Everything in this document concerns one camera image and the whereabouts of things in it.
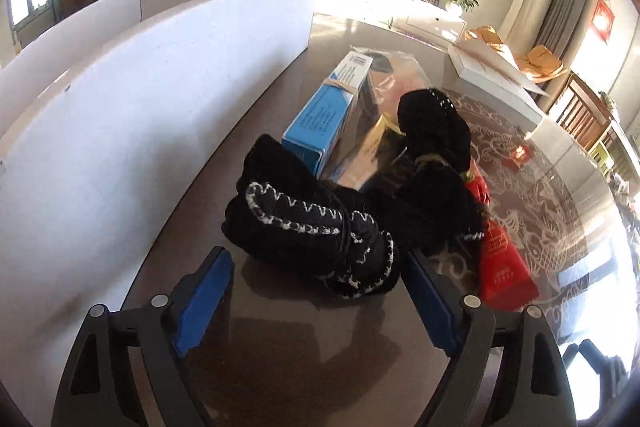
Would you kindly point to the blue medicine box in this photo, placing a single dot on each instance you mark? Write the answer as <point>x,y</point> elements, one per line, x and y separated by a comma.
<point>325,112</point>

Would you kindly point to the cluster of small bottles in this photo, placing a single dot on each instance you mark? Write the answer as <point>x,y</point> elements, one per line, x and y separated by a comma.
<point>627,202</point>

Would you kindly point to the beige rubber band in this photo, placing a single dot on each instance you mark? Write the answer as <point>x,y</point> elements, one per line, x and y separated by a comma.
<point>342,84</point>

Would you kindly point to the black knit cloth white stitching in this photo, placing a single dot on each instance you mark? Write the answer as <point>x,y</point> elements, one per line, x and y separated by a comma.
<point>300,217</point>

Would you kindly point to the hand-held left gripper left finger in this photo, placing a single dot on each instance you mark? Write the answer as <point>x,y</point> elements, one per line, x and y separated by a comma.
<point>202,302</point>

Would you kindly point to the orange lounge chair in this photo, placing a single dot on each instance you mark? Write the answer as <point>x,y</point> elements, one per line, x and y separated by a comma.
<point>520,54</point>

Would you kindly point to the white television cabinet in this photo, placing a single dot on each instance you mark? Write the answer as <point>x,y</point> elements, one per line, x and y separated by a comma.
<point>430,24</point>

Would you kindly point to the white folded cardboard sheet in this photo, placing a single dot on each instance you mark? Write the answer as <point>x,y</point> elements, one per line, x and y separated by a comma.
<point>492,59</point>

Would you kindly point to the white foam board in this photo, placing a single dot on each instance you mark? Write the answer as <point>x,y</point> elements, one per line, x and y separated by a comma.
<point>150,107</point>
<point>75,27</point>

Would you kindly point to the red wall hanging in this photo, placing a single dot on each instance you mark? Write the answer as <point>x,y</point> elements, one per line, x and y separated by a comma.
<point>602,19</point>

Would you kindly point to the white flat box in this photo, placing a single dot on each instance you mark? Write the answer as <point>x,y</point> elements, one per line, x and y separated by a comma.
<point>500,82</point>

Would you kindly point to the clear plastic bag with contents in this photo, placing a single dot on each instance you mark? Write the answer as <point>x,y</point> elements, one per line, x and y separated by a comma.
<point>357,157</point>

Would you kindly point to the slatted wooden chair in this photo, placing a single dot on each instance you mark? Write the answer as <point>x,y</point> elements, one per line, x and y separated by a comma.
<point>580,112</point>
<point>607,147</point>

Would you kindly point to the black fuzzy scrunchie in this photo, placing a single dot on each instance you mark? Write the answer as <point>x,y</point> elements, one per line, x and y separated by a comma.
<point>430,122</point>

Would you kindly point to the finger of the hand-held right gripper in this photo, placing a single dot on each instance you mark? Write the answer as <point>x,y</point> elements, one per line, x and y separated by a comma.
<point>610,372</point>

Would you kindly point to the red fabric pouch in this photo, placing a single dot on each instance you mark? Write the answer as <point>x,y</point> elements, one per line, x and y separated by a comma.
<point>500,267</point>

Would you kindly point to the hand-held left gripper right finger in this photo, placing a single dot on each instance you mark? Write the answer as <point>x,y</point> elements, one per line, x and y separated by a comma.
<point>430,302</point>

